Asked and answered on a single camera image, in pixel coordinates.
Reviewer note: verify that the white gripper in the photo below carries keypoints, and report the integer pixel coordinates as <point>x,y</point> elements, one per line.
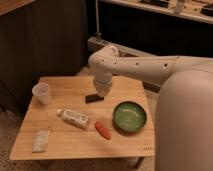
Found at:
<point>102,89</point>

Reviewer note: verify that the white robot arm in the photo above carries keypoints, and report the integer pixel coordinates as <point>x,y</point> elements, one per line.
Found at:
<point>184,110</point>

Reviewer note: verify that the black rectangular block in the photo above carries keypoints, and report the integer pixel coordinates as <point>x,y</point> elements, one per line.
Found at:
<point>93,98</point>

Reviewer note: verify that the white plastic bottle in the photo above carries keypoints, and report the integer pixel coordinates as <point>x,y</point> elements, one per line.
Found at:
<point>73,117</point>

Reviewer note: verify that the green bowl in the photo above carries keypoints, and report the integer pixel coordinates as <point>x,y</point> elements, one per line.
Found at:
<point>129,116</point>

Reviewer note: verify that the wooden table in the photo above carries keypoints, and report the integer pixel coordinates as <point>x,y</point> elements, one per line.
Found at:
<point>70,142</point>

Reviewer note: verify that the orange carrot toy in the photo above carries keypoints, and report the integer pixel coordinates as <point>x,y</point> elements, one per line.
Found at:
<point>102,130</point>

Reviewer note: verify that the grey metal beam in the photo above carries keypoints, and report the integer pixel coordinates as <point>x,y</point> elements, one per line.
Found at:
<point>133,51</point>

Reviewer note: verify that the clear plastic cup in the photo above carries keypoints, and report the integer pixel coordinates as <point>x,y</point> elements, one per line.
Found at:
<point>42,92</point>

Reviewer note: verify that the metal pole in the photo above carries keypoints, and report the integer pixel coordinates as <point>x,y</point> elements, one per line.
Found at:
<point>98,33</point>

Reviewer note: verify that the white snack packet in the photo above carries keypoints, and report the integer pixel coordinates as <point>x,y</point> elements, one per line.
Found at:
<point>40,141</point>

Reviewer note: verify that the background workbench shelf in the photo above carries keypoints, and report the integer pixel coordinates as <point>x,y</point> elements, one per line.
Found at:
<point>195,10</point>

